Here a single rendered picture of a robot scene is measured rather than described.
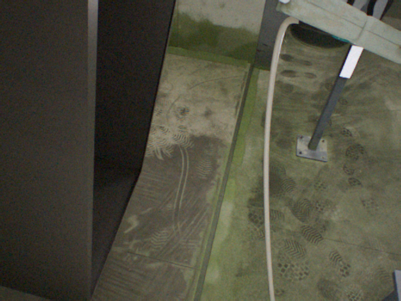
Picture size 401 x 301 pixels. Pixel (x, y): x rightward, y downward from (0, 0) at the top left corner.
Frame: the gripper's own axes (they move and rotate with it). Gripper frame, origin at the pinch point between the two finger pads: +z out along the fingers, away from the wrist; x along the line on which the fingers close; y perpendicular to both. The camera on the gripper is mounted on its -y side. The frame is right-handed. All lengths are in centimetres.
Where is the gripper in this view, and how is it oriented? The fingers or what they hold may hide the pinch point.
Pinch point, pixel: (352, 36)
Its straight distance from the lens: 72.2
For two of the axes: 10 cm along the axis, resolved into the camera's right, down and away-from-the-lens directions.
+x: -8.7, -1.3, -4.7
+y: -3.7, -4.6, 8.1
